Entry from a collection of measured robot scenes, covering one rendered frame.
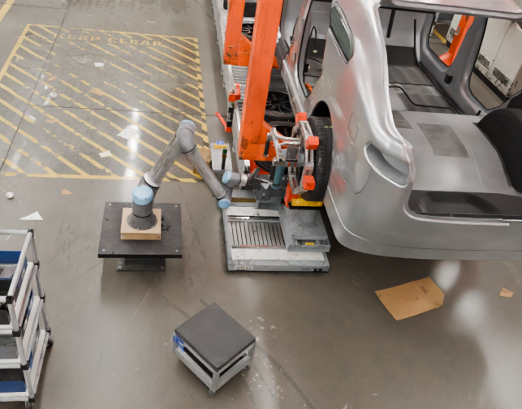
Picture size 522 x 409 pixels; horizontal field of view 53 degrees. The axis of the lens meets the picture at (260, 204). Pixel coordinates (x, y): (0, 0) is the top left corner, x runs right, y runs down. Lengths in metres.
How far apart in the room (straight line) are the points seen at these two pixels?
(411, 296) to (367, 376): 0.92
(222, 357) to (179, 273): 1.10
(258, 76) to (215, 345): 2.05
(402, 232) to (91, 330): 2.17
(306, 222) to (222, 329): 1.43
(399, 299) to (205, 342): 1.76
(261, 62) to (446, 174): 1.65
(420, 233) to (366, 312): 1.11
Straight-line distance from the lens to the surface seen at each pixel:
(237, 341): 3.39
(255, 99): 4.27
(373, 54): 3.59
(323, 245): 4.40
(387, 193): 3.14
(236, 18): 6.05
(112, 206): 4.32
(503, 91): 8.49
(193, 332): 3.40
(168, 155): 3.84
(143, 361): 3.69
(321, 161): 3.81
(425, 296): 4.55
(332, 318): 4.10
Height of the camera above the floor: 3.04
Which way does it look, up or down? 38 degrees down
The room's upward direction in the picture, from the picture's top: 10 degrees clockwise
